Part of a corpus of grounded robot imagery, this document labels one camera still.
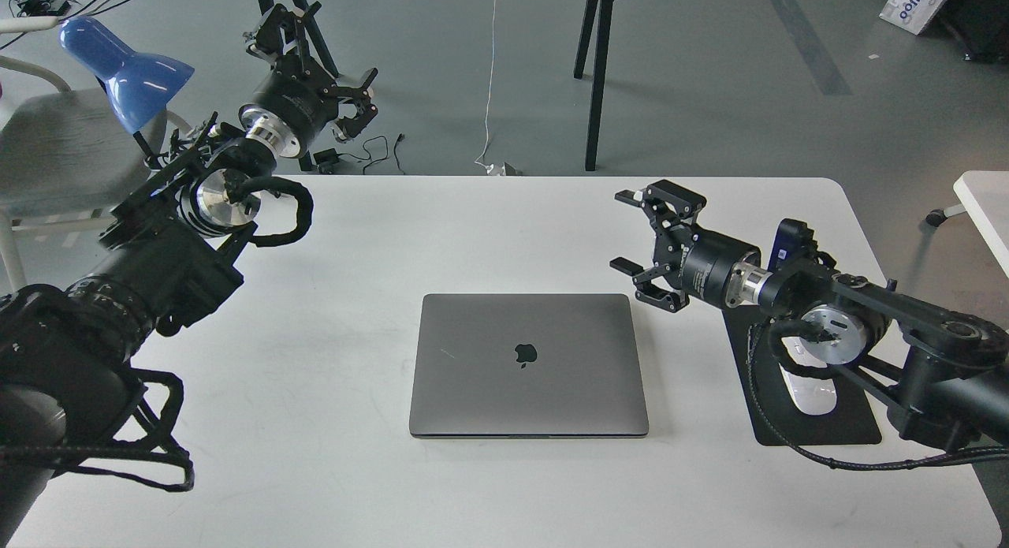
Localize white side table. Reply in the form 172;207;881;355
924;170;1008;273

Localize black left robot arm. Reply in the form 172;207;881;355
2;0;378;543

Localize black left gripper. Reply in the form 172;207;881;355
239;2;379;158

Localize black cables on floor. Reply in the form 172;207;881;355
0;0;181;52

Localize white cardboard box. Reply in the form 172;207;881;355
878;0;947;35

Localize black mouse pad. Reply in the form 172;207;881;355
722;306;882;446

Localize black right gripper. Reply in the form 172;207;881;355
609;180;764;314

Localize white hanging cable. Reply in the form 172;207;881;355
474;0;523;177

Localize white computer mouse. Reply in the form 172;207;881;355
779;366;837;416

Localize blue desk lamp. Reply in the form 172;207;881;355
60;16;195;163

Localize grey white chair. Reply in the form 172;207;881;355
1;17;188;290

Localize black power adapter with cable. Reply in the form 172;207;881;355
298;132;406;175

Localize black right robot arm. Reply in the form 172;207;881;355
610;179;1007;472

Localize grey laptop notebook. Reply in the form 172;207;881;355
408;293;650;439

